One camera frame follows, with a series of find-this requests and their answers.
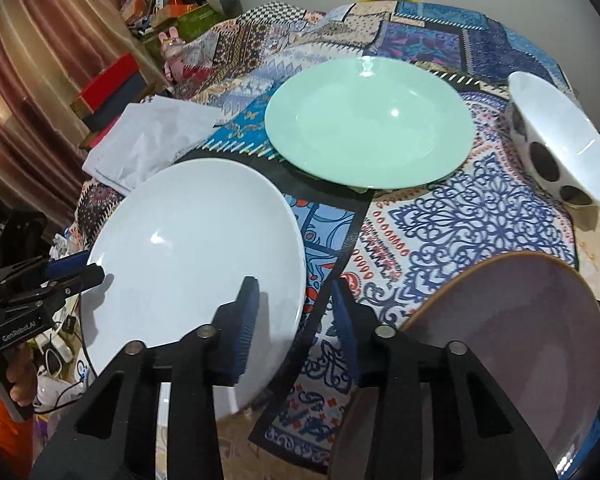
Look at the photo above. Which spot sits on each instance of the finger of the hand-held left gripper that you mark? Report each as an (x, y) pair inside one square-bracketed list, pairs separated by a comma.
[(80, 280), (67, 265)]

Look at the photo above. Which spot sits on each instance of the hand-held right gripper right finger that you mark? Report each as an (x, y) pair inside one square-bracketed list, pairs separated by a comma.
[(347, 330)]

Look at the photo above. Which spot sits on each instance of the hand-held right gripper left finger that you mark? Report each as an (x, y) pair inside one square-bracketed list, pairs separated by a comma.
[(245, 330)]

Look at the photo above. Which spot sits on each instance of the large white plate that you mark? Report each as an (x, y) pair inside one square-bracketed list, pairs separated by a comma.
[(180, 270)]

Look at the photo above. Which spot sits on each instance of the pale bowl with brown rim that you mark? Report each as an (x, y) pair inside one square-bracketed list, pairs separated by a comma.
[(505, 335)]

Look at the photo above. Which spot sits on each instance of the mint green plate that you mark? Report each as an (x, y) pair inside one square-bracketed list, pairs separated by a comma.
[(370, 120)]

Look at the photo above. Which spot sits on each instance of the white bowl with dark spots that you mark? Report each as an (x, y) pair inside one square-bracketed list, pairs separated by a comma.
[(555, 120)]

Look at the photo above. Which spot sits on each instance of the person's left hand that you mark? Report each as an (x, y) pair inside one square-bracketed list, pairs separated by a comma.
[(22, 380)]

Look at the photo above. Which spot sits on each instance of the white power strip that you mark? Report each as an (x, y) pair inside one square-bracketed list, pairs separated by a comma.
[(55, 355)]

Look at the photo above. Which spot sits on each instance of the orange cloth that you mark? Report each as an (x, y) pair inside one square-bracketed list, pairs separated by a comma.
[(0, 425)]

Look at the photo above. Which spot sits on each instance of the white folded cloth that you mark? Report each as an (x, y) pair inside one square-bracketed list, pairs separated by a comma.
[(145, 140)]

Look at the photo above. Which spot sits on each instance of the patchwork printed tablecloth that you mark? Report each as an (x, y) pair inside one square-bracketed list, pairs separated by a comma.
[(455, 220)]

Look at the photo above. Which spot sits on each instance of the dark blue box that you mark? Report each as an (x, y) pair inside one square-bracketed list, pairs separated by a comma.
[(112, 117)]

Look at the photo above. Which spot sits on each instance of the red box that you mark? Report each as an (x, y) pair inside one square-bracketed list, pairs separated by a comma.
[(107, 80)]

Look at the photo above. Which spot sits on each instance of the brown striped curtain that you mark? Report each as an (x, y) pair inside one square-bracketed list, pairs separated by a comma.
[(30, 60)]

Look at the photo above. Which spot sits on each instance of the pink rabbit toy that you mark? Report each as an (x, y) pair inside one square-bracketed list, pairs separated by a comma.
[(172, 45)]

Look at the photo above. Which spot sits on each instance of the green box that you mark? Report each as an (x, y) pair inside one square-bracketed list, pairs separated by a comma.
[(195, 20)]

